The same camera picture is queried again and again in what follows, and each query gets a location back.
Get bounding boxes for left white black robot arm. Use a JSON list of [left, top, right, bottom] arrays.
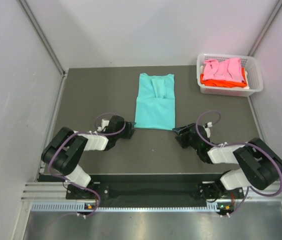
[[41, 114, 136, 199]]

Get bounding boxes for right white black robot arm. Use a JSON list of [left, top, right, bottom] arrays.
[[172, 122, 282, 198]]

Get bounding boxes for purple cable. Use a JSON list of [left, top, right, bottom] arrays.
[[47, 112, 127, 219], [195, 110, 282, 218]]

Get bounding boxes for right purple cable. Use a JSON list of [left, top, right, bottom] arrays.
[[195, 110, 282, 218]]

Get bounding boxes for teal t shirt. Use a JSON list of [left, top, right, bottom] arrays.
[[134, 73, 176, 131]]

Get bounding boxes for aluminium frame rail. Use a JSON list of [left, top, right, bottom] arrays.
[[21, 182, 282, 201]]

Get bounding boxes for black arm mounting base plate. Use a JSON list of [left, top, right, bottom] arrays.
[[63, 174, 247, 202]]

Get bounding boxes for white t shirt in basket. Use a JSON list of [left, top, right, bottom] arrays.
[[242, 70, 250, 90]]

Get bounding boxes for grey slotted cable duct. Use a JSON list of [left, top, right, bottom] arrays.
[[31, 201, 231, 213]]

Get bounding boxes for white perforated plastic basket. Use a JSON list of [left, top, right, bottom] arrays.
[[196, 53, 264, 97]]

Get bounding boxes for orange t shirt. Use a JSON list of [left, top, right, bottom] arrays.
[[200, 67, 246, 89]]

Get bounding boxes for pink t shirt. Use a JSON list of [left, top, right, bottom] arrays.
[[203, 57, 244, 83]]

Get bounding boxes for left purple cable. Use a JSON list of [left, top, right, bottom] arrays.
[[47, 112, 127, 219]]

